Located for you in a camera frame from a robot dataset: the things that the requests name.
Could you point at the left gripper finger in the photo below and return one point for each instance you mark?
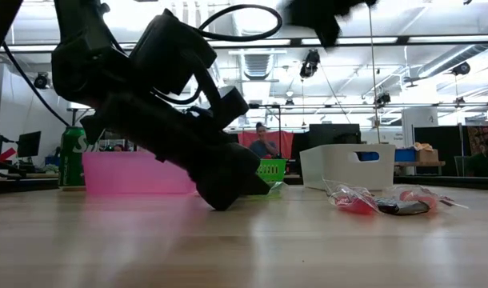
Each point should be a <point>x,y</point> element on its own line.
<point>246,168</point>
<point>220,188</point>

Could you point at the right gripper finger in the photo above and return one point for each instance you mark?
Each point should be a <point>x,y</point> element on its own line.
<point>328,34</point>

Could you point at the clear bag green gummy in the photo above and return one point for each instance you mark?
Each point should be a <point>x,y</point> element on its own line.
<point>278,188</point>

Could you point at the brown Hershey's chocolate bar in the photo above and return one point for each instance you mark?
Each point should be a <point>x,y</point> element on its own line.
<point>404,208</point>

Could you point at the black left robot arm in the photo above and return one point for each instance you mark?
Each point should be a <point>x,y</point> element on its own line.
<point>84,48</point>

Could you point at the person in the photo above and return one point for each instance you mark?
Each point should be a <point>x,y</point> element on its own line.
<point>484,164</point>
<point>264,148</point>

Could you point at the green plastic basket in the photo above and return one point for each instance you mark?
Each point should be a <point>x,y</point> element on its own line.
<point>274,170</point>

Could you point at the white LED light strip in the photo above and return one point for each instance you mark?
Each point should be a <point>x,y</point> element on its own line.
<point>448,39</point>
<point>368,40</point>
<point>28,49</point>

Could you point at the red hanging cloth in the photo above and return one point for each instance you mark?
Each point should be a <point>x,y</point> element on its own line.
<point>286,141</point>

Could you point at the pink plastic bin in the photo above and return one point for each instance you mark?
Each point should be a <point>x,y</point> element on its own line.
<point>120,176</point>

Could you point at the white plastic bin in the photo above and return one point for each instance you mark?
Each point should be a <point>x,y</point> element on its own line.
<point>328,164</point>

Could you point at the large black monitor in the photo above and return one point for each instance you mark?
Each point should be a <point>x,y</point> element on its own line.
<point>334,135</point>

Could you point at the green Sprite can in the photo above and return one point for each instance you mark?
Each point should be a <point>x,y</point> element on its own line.
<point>70,164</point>

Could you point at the white pillar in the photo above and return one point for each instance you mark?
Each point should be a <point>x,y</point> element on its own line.
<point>420,124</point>

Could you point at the small black monitor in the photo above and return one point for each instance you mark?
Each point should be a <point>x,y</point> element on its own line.
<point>28,144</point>

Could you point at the blue storage bin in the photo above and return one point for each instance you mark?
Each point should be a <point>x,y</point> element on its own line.
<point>406,155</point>

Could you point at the brown cardboard box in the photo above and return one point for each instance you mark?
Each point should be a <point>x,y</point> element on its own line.
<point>427,155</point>

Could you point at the wooden background table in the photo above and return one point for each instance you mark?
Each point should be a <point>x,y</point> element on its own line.
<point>424,163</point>

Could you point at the black partition panel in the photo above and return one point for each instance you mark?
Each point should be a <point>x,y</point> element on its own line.
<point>448,148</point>

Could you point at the brown patterned panel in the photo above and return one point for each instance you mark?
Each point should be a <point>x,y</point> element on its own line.
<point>484,131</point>

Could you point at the black ceiling camera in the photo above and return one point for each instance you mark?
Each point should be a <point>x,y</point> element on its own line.
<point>461,68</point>
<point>310,63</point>
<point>41,81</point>
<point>383,99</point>

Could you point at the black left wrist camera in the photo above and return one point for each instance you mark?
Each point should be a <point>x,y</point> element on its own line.
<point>232,108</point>

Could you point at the silver ventilation duct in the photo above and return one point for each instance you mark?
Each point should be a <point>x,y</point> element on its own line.
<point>258,64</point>

